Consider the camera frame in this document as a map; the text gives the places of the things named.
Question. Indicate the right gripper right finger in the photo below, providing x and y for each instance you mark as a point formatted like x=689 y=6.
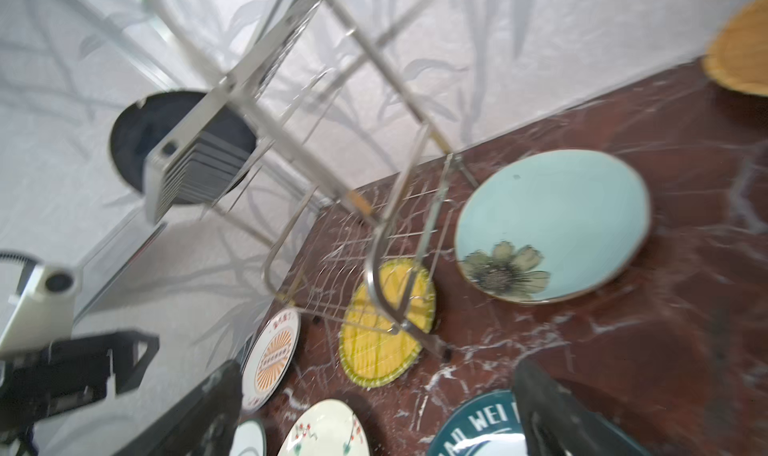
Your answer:
x=555 y=422

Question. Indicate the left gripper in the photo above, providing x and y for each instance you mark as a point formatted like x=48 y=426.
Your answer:
x=78 y=365

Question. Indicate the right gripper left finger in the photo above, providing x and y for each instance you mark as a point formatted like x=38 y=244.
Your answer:
x=202 y=423

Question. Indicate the light green flower plate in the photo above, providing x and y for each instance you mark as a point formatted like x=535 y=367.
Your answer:
x=553 y=226

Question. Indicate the steel dish rack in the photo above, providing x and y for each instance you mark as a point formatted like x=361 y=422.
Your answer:
x=91 y=41

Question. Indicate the white plate black emblem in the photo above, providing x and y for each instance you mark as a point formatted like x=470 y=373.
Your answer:
x=249 y=440

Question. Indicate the green rim white plate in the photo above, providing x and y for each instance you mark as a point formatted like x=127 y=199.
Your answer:
x=488 y=424

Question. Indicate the left orange sunburst plate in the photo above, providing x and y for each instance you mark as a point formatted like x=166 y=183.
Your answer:
x=269 y=358

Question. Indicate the cream floral plate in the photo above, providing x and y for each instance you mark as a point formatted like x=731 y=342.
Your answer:
x=329 y=427

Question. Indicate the yellow green woven plate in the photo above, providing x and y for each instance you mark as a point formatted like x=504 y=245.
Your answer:
x=371 y=354

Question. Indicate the orange woven plate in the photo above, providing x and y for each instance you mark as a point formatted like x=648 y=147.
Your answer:
x=737 y=58

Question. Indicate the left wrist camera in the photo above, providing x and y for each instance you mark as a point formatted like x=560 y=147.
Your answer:
x=44 y=307

